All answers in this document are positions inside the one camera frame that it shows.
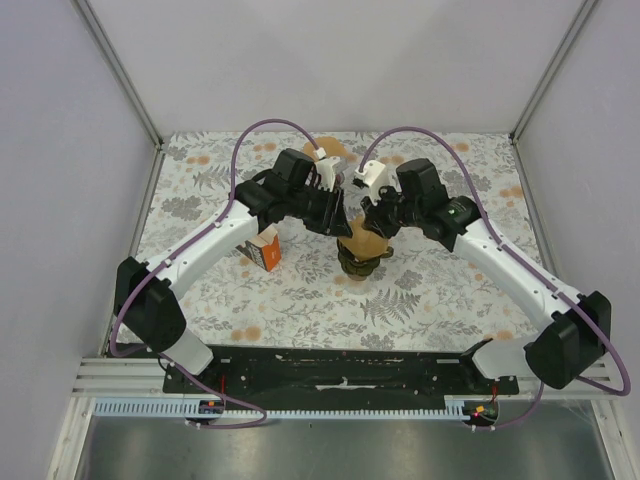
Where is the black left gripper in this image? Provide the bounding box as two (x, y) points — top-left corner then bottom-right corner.
(287, 183), (353, 240)

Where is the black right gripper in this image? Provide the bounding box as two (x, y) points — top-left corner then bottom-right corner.
(361, 183), (423, 240)

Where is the green glass dripper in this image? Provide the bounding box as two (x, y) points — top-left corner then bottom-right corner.
(336, 240), (394, 279)

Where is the orange coffee filter box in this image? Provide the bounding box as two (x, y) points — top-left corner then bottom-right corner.
(236, 225), (281, 272)

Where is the brown paper coffee filter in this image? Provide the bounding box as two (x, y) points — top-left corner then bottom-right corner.
(302, 136), (348, 161)

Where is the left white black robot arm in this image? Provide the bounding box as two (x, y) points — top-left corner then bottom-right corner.
(114, 149), (352, 393)

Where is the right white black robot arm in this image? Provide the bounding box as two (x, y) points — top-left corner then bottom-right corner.
(354, 159), (611, 394)

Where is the brown tape roll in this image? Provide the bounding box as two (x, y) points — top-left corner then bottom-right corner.
(346, 274), (369, 282)

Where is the floral patterned table mat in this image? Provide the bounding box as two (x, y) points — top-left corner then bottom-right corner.
(137, 131), (539, 351)

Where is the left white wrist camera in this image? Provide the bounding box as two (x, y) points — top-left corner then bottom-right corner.
(315, 149), (347, 191)

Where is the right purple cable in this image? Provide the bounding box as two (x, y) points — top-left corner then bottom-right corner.
(359, 125), (632, 431)

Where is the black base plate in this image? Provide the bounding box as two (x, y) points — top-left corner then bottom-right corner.
(162, 342), (521, 409)

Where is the light blue cable duct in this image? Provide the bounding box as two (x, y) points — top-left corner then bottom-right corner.
(93, 397), (470, 421)

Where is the right aluminium frame post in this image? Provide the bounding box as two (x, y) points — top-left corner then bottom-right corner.
(509, 0), (601, 146)

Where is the aluminium frame post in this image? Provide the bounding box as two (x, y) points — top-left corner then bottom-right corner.
(509, 0), (601, 146)
(71, 0), (164, 149)

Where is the left aluminium frame post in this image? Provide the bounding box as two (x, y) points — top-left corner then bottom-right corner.
(71, 0), (164, 149)

